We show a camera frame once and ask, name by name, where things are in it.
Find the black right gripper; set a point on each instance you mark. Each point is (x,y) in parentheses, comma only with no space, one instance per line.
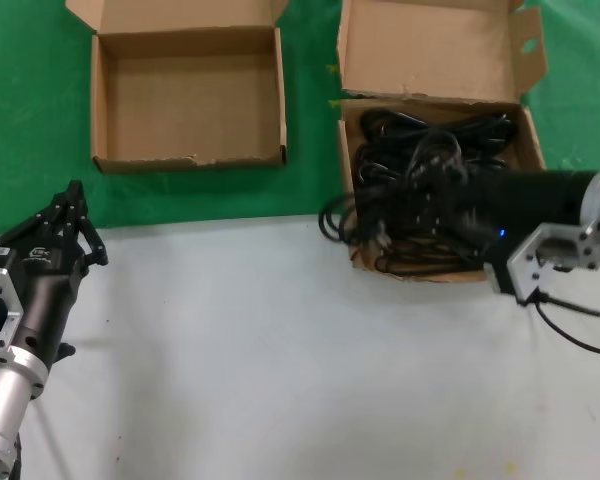
(525,200)

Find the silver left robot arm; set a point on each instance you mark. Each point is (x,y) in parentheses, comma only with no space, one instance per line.
(2,395)

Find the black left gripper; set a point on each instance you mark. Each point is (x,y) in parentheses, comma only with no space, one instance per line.
(45,295)

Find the torn brown cardboard box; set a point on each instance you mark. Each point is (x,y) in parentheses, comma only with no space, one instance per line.
(430,50)

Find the shallow brown cardboard box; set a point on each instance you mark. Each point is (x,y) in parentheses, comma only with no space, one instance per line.
(190,100)

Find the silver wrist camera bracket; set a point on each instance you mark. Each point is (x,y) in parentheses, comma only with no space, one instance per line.
(0,285)
(525,265)

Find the green cloth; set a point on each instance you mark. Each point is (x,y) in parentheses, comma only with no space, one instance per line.
(30,100)

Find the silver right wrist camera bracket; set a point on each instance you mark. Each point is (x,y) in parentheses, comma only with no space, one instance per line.
(525,265)

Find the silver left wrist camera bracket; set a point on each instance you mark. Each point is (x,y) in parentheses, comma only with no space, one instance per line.
(0,285)

